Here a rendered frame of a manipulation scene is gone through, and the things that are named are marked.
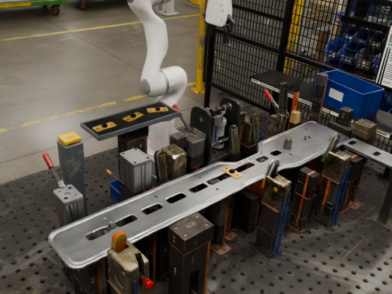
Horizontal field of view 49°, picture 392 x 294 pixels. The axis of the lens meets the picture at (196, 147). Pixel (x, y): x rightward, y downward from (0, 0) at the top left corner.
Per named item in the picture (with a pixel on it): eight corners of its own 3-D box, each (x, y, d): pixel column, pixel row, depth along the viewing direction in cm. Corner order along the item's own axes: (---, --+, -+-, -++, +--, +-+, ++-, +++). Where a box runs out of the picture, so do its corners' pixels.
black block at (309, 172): (301, 239, 180) (315, 181, 166) (282, 226, 187) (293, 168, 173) (313, 231, 185) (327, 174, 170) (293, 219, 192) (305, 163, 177)
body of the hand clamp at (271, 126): (269, 183, 215) (279, 119, 197) (258, 177, 219) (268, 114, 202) (276, 179, 218) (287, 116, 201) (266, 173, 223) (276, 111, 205)
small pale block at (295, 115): (284, 179, 219) (296, 114, 201) (279, 176, 221) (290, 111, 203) (289, 177, 221) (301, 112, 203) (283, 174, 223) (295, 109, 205)
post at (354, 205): (354, 210, 199) (370, 157, 185) (333, 199, 206) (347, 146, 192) (361, 205, 203) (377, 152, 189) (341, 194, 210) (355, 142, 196)
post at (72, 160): (75, 246, 168) (65, 149, 147) (66, 236, 173) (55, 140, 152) (92, 238, 173) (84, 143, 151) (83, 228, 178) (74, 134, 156)
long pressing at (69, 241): (77, 279, 117) (77, 275, 116) (42, 235, 131) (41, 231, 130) (352, 139, 198) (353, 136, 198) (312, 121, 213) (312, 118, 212)
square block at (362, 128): (351, 193, 211) (370, 128, 193) (337, 185, 216) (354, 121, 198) (360, 188, 216) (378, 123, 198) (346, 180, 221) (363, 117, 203)
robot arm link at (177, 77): (144, 114, 210) (144, 67, 198) (174, 105, 222) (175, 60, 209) (160, 123, 203) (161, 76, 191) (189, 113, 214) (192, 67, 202)
